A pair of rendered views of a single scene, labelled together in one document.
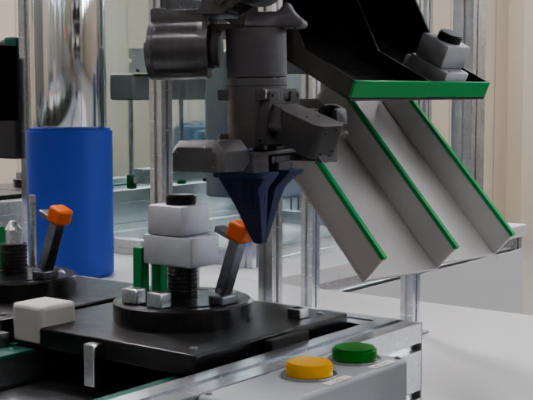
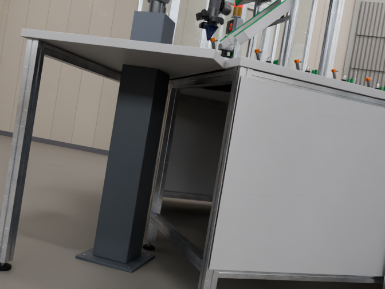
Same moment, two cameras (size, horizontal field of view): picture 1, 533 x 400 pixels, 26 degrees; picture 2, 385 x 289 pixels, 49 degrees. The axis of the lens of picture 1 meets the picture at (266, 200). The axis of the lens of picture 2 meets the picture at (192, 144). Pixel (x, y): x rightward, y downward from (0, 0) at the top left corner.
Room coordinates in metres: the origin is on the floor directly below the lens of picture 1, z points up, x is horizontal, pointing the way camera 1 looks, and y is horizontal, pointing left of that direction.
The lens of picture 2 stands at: (2.22, -1.78, 0.60)
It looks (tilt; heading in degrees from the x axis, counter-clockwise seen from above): 2 degrees down; 122
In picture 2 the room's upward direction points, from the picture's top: 9 degrees clockwise
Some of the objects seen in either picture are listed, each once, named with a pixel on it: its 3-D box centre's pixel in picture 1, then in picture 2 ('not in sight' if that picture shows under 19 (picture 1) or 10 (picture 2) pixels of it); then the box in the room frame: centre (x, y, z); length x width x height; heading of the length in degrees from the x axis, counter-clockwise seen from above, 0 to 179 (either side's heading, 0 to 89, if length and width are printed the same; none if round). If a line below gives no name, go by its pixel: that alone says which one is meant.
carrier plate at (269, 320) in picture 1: (182, 326); not in sight; (1.15, 0.08, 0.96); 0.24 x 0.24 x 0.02; 53
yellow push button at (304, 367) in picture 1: (308, 372); not in sight; (0.95, -0.04, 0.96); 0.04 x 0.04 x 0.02
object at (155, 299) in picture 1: (159, 299); not in sight; (1.10, 0.10, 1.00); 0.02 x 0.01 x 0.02; 53
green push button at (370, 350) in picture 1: (354, 357); not in sight; (1.01, -0.08, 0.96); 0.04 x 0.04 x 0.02
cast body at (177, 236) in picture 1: (173, 228); (227, 44); (1.16, 0.09, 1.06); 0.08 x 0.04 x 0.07; 53
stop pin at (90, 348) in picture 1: (93, 364); not in sight; (1.05, 0.16, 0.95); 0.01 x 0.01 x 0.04; 53
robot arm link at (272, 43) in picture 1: (256, 41); (215, 2); (1.09, 0.01, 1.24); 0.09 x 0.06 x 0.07; 80
